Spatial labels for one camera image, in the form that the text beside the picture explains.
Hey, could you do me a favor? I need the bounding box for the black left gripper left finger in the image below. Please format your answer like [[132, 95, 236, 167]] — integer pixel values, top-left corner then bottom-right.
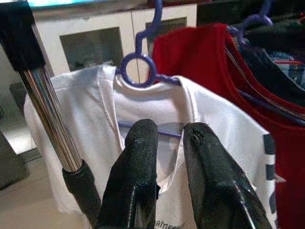
[[95, 118, 160, 229]]

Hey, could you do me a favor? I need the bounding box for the red printed t-shirt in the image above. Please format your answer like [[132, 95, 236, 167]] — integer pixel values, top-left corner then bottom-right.
[[152, 23, 305, 229]]

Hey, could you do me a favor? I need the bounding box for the dark printed t-shirt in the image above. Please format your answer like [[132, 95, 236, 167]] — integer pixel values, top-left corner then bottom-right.
[[238, 45, 305, 108]]

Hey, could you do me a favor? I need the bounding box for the purple plastic hanger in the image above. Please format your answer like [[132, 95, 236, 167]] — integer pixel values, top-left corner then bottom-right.
[[115, 0, 184, 139], [226, 0, 275, 46]]

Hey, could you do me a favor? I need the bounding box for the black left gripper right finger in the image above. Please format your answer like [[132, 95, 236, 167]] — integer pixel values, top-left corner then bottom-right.
[[182, 122, 274, 229]]

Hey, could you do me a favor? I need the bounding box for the white t-shirt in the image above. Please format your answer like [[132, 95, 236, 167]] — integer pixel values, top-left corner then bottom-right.
[[23, 64, 278, 229]]

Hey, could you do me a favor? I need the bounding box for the chrome clothes rack pole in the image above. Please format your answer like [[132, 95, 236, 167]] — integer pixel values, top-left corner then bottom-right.
[[0, 0, 102, 229]]

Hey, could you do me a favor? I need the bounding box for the white glass door cabinet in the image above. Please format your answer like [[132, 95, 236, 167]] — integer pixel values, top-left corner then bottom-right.
[[33, 3, 198, 77]]

